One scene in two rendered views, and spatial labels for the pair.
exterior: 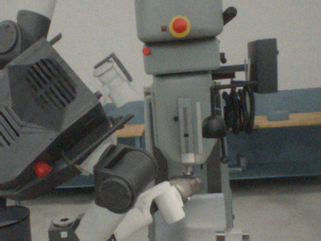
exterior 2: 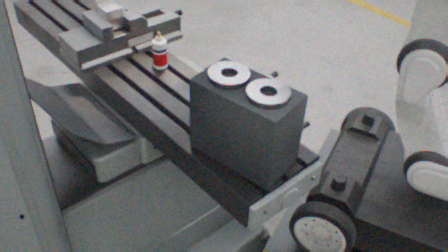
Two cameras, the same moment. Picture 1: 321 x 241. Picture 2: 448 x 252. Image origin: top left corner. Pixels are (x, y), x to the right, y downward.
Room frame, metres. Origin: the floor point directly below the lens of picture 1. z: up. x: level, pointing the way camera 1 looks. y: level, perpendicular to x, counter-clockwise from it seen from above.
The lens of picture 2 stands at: (2.13, 0.71, 1.67)
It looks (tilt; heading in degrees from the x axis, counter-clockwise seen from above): 39 degrees down; 220
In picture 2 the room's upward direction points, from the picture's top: 2 degrees clockwise
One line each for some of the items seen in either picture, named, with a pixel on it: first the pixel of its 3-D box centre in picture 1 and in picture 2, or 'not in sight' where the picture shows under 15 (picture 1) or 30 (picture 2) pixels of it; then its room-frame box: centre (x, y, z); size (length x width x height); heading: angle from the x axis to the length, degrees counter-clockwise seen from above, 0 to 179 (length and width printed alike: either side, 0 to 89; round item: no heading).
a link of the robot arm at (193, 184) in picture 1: (180, 188); not in sight; (1.30, -0.17, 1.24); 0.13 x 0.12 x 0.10; 64
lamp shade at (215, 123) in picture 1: (213, 125); not in sight; (1.15, -0.26, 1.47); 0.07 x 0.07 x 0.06
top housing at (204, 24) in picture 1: (178, 18); not in sight; (1.40, -0.21, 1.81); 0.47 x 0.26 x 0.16; 172
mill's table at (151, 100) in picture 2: not in sight; (135, 74); (1.38, -0.25, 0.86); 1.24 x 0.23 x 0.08; 82
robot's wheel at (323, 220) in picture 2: not in sight; (322, 231); (1.21, 0.35, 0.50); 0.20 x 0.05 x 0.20; 103
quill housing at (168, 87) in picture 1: (185, 117); not in sight; (1.39, -0.21, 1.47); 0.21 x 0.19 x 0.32; 82
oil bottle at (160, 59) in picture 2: not in sight; (159, 49); (1.34, -0.18, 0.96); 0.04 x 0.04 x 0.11
